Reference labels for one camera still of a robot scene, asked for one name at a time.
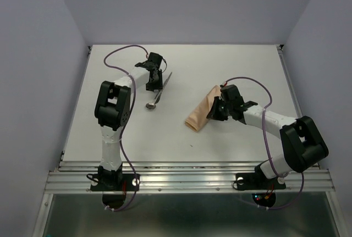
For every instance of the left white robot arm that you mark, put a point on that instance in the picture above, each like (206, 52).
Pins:
(113, 106)

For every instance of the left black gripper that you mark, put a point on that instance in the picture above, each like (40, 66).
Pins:
(158, 86)

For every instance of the silver metal spoon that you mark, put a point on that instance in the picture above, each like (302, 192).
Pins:
(152, 105)

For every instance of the orange cloth napkin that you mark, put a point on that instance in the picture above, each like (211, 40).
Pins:
(197, 119)

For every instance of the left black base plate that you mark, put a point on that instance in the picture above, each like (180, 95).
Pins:
(128, 182)

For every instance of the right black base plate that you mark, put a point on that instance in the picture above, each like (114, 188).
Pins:
(256, 181)

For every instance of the aluminium frame rail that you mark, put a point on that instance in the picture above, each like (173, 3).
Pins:
(155, 177)

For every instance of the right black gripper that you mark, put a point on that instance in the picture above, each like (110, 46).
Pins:
(213, 114)

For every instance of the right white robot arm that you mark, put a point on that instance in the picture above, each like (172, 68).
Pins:
(302, 143)

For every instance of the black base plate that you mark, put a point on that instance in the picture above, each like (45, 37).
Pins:
(256, 181)
(128, 182)

